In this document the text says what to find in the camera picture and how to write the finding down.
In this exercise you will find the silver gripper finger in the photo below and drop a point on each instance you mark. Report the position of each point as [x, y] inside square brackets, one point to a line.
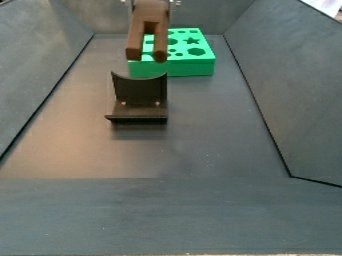
[175, 3]
[128, 3]

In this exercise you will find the green foam shape block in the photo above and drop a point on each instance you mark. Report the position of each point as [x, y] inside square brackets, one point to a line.
[189, 56]

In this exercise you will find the brown square-circle object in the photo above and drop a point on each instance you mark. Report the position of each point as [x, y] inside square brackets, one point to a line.
[149, 20]

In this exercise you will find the black curved fixture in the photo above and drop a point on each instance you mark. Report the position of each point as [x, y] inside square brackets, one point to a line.
[140, 98]

